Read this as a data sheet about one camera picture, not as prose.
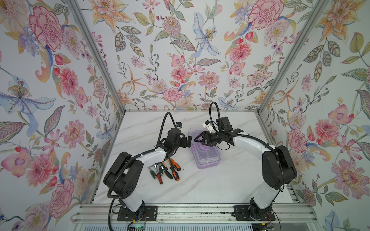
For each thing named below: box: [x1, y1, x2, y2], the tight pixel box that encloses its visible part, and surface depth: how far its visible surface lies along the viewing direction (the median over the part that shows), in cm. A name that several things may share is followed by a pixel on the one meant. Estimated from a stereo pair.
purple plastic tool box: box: [188, 129, 222, 170], surface depth 86 cm
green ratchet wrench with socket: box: [158, 165, 164, 176], surface depth 90 cm
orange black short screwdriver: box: [170, 158, 182, 172], surface depth 91 cm
